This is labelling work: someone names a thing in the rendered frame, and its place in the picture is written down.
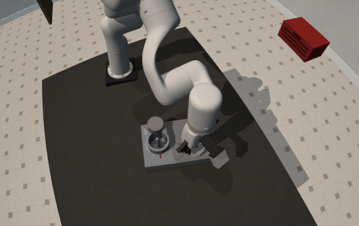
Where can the white toothed gear with red arrow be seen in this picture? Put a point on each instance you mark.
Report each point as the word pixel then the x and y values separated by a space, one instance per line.
pixel 198 150

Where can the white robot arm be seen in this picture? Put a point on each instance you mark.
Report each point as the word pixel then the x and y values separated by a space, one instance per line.
pixel 192 79

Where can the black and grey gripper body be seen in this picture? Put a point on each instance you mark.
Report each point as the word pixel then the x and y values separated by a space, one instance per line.
pixel 191 137

